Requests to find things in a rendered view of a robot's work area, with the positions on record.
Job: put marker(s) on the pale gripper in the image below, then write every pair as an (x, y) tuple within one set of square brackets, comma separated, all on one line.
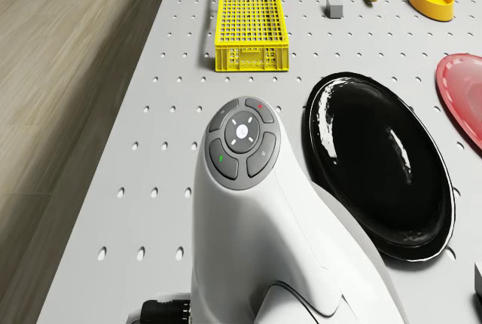
[(165, 310)]

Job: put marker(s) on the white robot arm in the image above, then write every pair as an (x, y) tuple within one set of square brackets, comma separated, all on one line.
[(256, 233)]

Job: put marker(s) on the black plate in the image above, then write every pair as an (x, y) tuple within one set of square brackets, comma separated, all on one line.
[(376, 165)]

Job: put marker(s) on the yellow basket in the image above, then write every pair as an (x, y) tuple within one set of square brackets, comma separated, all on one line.
[(248, 19)]

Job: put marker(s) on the black stove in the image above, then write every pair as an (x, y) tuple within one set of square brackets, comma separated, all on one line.
[(479, 286)]

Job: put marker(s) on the grey cube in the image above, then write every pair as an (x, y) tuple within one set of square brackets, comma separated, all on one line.
[(334, 8)]

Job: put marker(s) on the red plate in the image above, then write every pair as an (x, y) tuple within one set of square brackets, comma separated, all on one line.
[(463, 90)]

